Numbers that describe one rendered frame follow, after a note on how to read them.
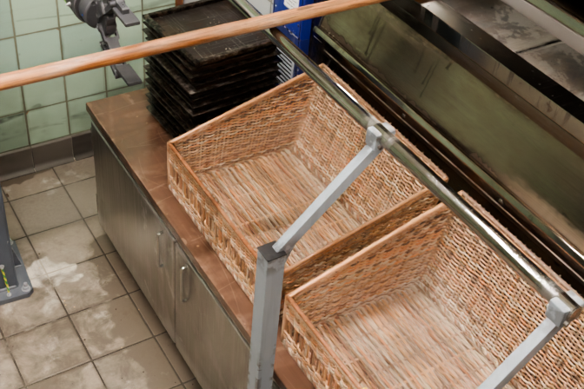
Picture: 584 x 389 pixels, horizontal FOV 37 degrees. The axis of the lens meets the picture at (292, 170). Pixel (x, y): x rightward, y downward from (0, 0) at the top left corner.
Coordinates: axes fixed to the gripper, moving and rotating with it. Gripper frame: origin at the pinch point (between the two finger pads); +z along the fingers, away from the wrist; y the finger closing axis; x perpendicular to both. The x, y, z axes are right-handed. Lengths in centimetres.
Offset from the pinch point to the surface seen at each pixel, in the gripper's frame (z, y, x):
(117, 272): -55, 119, -13
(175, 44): 1.7, -0.6, -8.5
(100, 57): 1.3, -1.1, 7.0
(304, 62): 14.9, 1.6, -31.2
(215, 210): 2, 47, -19
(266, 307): 43, 37, -9
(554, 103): 48, 1, -69
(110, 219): -58, 98, -13
